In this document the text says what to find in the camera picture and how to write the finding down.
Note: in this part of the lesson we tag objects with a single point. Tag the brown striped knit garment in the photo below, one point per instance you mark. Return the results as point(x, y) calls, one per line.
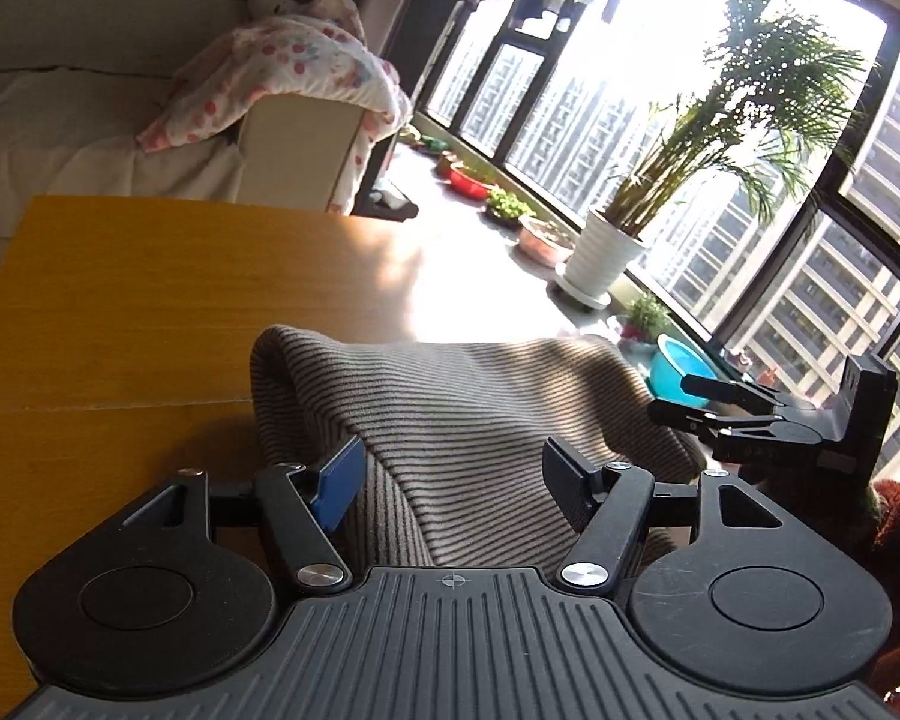
point(465, 420)

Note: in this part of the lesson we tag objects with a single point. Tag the pink floral blanket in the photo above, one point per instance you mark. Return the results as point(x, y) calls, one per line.
point(300, 60)

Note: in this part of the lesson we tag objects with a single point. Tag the tall palm plant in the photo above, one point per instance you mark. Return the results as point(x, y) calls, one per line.
point(750, 105)

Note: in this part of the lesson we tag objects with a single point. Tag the teal plastic basin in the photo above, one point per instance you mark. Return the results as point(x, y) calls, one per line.
point(679, 379)

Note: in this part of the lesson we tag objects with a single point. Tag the green planter dish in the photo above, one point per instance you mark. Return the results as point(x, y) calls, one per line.
point(424, 141)

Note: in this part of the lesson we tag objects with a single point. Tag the beige sofa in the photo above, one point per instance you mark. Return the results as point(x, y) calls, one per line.
point(60, 127)

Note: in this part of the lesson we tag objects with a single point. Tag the black object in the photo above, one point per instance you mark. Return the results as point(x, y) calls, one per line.
point(391, 206)

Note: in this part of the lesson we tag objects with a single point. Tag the red round planter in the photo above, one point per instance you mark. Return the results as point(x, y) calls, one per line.
point(471, 181)

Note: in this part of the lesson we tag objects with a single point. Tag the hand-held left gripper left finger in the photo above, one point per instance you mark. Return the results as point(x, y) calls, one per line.
point(339, 486)

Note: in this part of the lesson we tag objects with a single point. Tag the black window frame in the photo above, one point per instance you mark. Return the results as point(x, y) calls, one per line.
point(832, 199)

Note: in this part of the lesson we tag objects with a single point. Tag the white ribbed plant pot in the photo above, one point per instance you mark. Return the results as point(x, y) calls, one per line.
point(604, 251)

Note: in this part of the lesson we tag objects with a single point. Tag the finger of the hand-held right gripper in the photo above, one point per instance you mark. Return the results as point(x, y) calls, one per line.
point(757, 439)
point(735, 395)

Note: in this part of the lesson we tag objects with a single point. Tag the copper round planter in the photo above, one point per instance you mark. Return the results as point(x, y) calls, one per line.
point(544, 240)

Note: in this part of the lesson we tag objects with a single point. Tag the white plant saucer stand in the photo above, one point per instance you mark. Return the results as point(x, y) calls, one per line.
point(579, 296)

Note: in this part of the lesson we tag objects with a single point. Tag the small green potted plant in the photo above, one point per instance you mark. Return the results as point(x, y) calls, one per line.
point(645, 319)

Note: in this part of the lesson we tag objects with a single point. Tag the small leafy green planter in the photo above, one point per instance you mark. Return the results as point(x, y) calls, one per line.
point(508, 206)

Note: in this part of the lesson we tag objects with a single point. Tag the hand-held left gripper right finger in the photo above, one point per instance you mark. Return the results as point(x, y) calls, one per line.
point(564, 467)

